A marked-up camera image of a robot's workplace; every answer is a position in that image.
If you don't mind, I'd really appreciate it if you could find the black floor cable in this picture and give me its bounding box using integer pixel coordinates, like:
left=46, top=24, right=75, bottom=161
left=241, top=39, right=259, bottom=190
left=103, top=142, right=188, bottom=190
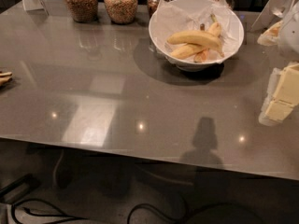
left=10, top=198, right=265, bottom=224

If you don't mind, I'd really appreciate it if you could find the lower yellow banana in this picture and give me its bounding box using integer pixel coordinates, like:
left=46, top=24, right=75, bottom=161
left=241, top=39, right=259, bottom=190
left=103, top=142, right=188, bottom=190
left=170, top=44, right=206, bottom=60

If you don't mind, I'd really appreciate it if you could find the white ceramic bowl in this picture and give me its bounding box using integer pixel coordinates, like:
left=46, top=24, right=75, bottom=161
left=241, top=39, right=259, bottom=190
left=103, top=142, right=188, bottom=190
left=148, top=0, right=245, bottom=73

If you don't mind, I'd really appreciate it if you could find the yellow banana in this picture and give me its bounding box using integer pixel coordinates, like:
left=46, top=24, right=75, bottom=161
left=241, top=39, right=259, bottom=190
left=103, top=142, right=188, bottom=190
left=170, top=44, right=206, bottom=60
left=207, top=14, right=221, bottom=37
left=166, top=30, right=224, bottom=57

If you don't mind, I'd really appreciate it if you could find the left grain-filled glass jar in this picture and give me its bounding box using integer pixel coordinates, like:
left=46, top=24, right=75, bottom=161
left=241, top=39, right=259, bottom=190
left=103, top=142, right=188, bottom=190
left=64, top=0, right=98, bottom=22

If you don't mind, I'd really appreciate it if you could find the back yellow banana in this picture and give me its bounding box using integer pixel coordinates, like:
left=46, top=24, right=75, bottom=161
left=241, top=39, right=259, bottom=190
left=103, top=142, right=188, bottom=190
left=207, top=14, right=221, bottom=37

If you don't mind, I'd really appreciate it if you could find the top yellow banana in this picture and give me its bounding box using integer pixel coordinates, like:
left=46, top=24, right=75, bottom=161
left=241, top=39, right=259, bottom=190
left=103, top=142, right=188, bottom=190
left=166, top=30, right=224, bottom=57

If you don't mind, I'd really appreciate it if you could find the black object on floor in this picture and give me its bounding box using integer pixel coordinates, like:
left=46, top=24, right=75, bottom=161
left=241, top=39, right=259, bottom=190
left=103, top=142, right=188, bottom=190
left=0, top=174, right=40, bottom=204

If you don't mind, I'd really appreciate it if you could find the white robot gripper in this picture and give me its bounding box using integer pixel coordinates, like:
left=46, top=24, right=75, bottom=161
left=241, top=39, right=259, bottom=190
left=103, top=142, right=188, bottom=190
left=257, top=1, right=299, bottom=126

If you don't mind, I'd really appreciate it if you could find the white paper bowl liner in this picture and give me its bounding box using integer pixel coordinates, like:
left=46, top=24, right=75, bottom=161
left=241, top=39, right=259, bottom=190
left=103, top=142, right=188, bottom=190
left=151, top=0, right=242, bottom=65

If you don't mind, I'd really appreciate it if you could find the grain-filled glass jar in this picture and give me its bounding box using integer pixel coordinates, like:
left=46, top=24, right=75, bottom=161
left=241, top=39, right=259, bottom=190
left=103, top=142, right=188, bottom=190
left=64, top=0, right=98, bottom=22
left=104, top=0, right=138, bottom=24

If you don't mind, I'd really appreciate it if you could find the wooden object at left edge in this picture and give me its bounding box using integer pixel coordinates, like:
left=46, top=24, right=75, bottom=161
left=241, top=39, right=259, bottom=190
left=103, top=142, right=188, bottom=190
left=0, top=72, right=12, bottom=86

